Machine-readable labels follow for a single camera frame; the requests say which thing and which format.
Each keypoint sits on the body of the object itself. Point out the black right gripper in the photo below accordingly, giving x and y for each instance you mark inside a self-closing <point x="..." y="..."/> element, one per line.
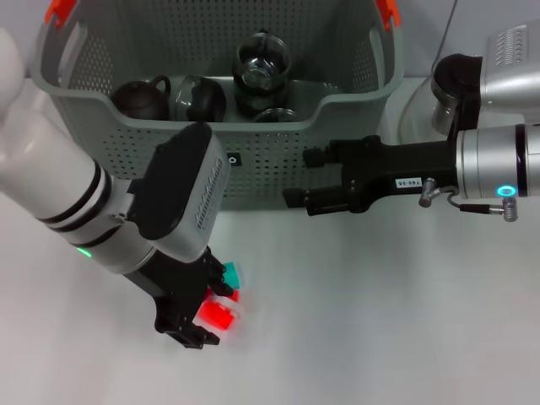
<point x="401" y="169"/>

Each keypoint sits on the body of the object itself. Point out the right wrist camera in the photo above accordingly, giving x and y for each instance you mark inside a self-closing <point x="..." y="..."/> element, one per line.
<point x="510" y="76"/>

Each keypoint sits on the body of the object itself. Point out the grey-green perforated storage basket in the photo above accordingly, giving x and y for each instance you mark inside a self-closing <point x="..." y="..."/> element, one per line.
<point x="274" y="169"/>

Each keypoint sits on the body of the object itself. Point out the glass pitcher with black lid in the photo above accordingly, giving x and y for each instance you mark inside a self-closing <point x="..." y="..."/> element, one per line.
<point x="451" y="76"/>

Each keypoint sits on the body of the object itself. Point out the large bright red toy brick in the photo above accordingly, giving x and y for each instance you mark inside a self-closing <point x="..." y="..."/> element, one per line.
<point x="215" y="316"/>

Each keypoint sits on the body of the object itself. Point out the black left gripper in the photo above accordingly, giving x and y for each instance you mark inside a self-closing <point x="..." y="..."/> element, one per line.
<point x="181" y="287"/>

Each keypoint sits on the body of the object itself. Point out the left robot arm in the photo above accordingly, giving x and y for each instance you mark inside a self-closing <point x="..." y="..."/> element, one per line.
<point x="42" y="169"/>

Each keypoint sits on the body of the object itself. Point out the teal square toy brick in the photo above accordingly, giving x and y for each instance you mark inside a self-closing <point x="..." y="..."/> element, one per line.
<point x="233" y="274"/>

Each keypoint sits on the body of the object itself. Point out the black clay teapot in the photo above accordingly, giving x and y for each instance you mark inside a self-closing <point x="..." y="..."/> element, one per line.
<point x="139" y="101"/>

